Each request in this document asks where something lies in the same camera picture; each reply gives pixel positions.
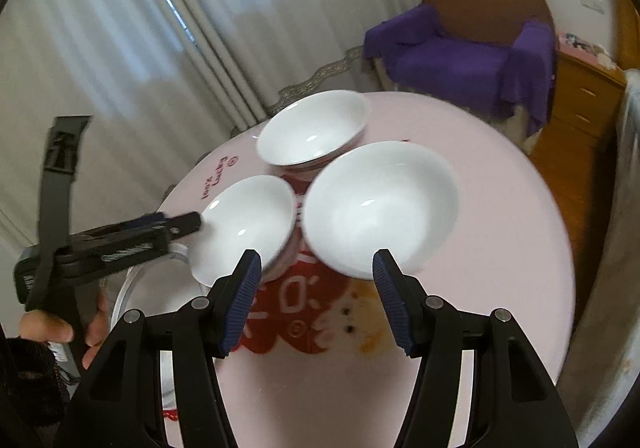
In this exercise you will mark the white ceramic bowl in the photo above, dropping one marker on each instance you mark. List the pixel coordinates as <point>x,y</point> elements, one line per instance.
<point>240,223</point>
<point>380,203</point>
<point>310,127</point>

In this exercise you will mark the white plate with grey rim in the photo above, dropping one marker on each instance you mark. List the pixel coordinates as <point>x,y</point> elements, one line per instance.
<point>127,280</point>

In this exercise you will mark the beige curtain with lace trim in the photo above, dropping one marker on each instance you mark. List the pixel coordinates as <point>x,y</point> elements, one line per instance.
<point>75,52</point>
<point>300,2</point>

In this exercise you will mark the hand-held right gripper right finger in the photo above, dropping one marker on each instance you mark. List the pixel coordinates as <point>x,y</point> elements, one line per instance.
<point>395,308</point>

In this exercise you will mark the wooden bed headboard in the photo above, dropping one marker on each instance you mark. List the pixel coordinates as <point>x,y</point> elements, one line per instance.
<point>627,27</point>

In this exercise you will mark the wooden nightstand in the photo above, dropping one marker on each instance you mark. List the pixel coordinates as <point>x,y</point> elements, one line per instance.
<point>575,117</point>

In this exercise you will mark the white wall socket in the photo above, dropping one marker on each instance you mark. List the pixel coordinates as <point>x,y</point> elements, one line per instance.
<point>591,1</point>

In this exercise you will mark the round pink printed table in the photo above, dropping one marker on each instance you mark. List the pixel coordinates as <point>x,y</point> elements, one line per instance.
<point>500,228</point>

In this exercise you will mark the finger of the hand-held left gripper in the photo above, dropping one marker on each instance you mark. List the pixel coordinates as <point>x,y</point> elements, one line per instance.
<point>182,223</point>

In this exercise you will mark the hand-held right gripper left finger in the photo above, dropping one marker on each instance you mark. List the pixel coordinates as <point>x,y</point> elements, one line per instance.
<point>242,308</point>

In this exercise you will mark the person's left hand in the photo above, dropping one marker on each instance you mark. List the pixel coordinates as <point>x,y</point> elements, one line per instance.
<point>47,328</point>

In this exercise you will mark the pink box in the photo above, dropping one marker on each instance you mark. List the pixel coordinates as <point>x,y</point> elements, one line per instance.
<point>575,45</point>

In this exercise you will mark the brown armchair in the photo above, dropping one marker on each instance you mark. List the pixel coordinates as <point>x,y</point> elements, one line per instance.
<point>480,7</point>

